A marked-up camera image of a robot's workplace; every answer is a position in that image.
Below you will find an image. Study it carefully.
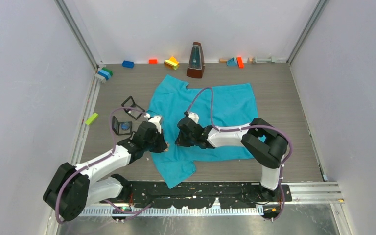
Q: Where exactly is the yellow green block stack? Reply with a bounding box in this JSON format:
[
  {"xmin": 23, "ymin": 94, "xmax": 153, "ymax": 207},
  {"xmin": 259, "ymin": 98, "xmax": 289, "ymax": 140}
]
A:
[{"xmin": 164, "ymin": 56, "xmax": 180, "ymax": 70}]

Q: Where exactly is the small red block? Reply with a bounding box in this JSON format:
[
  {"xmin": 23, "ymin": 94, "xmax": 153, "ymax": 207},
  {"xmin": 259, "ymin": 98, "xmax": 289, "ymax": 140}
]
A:
[{"xmin": 148, "ymin": 59, "xmax": 158, "ymax": 64}]

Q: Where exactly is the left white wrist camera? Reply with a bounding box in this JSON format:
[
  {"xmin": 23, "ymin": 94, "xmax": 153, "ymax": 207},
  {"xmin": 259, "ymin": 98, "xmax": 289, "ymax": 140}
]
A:
[{"xmin": 143, "ymin": 113, "xmax": 163, "ymax": 133}]

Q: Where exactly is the orange copper brooch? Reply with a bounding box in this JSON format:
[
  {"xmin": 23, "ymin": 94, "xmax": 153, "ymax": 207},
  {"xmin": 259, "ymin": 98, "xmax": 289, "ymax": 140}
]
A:
[{"xmin": 164, "ymin": 142, "xmax": 170, "ymax": 152}]

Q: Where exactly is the blue green white block stack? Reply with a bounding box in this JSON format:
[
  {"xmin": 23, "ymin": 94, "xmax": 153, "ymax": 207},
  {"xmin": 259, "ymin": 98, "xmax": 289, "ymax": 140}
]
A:
[{"xmin": 94, "ymin": 67, "xmax": 113, "ymax": 83}]

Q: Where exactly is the brown wooden metronome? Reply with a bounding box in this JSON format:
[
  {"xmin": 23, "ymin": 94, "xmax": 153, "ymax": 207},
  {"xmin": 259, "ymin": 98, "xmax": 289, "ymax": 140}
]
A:
[{"xmin": 187, "ymin": 42, "xmax": 205, "ymax": 79}]

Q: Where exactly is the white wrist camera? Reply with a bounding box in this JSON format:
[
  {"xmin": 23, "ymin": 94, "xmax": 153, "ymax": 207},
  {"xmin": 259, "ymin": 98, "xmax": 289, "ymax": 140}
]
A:
[
  {"xmin": 143, "ymin": 113, "xmax": 163, "ymax": 133},
  {"xmin": 184, "ymin": 111, "xmax": 199, "ymax": 124}
]

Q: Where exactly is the blue toy brick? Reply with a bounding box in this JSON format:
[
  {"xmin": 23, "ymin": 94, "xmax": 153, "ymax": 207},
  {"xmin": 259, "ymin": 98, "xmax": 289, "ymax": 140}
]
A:
[{"xmin": 122, "ymin": 60, "xmax": 135, "ymax": 68}]

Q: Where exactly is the turquoise t-shirt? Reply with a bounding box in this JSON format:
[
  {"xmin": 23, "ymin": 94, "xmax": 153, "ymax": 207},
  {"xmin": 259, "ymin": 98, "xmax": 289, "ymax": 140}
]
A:
[{"xmin": 148, "ymin": 75, "xmax": 259, "ymax": 188}]

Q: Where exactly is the blue triangular block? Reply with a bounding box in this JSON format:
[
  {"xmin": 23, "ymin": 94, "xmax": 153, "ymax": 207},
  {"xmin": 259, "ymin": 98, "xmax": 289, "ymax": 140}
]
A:
[{"xmin": 226, "ymin": 57, "xmax": 237, "ymax": 66}]

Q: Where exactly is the open black empty box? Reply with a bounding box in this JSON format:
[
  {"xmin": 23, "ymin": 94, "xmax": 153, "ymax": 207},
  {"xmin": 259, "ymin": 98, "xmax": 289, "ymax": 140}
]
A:
[{"xmin": 121, "ymin": 96, "xmax": 145, "ymax": 120}]

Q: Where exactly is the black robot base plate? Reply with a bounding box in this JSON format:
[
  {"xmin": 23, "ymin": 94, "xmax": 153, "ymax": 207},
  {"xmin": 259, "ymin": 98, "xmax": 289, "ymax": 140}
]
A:
[{"xmin": 107, "ymin": 180, "xmax": 292, "ymax": 220}]

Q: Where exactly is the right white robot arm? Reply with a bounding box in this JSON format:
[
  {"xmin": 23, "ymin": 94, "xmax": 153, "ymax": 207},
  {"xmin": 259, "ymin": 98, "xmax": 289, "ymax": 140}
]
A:
[{"xmin": 175, "ymin": 117, "xmax": 293, "ymax": 201}]

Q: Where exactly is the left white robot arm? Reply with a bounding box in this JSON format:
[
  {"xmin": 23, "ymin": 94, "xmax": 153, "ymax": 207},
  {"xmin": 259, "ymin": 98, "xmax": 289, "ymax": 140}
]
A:
[{"xmin": 43, "ymin": 116, "xmax": 168, "ymax": 221}]

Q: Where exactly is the grey metal clamp piece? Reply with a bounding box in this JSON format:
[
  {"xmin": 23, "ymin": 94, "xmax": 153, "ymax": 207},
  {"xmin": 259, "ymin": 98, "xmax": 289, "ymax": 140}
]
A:
[{"xmin": 252, "ymin": 56, "xmax": 278, "ymax": 64}]

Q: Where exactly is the lime green block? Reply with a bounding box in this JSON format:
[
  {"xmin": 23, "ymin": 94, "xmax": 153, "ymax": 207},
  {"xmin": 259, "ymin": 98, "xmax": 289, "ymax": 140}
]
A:
[{"xmin": 85, "ymin": 113, "xmax": 98, "ymax": 126}]

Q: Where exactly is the orange red upright block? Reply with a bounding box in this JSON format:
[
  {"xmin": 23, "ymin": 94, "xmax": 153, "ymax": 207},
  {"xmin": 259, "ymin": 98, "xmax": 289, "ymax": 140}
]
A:
[{"xmin": 236, "ymin": 56, "xmax": 244, "ymax": 68}]

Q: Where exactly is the open black box blue brooch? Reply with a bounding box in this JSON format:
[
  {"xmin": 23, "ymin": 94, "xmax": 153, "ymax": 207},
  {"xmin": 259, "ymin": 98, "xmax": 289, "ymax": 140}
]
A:
[{"xmin": 111, "ymin": 116, "xmax": 132, "ymax": 136}]

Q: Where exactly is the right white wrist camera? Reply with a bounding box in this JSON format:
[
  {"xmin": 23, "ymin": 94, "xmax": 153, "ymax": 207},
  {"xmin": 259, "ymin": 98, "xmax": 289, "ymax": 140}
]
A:
[{"xmin": 184, "ymin": 111, "xmax": 199, "ymax": 124}]

